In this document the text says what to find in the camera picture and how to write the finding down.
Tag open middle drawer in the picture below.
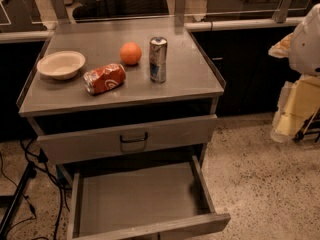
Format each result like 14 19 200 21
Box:
67 156 231 240

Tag black tripod leg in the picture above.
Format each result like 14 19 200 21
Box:
0 162 35 240

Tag black drawer handle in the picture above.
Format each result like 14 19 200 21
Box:
119 132 149 144

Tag closed upper drawer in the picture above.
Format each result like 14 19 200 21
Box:
38 114 217 164

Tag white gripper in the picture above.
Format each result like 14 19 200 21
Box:
270 76 320 143

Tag silver blue redbull can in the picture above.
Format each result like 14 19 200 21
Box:
149 37 168 83

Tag crushed red soda can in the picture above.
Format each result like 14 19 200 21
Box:
83 63 126 95

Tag wheeled cart frame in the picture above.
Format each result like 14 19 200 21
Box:
294 109 320 142

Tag grey metal post left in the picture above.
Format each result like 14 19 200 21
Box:
50 0 70 24

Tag orange fruit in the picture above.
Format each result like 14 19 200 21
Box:
120 42 142 65

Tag white horizontal rail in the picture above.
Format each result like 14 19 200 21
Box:
185 17 303 32

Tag grey metal post right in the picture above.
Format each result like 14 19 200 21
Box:
272 0 292 23

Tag grey metal post middle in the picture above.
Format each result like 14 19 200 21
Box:
174 0 186 26

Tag grey metal post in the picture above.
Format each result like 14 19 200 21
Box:
272 0 292 23
50 0 70 24
174 0 186 26

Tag black floor cables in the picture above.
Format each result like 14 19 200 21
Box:
0 138 72 240

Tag grey drawer cabinet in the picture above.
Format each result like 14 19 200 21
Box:
15 16 232 240

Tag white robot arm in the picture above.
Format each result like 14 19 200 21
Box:
268 4 320 142

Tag white bowl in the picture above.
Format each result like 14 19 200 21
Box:
36 51 86 80

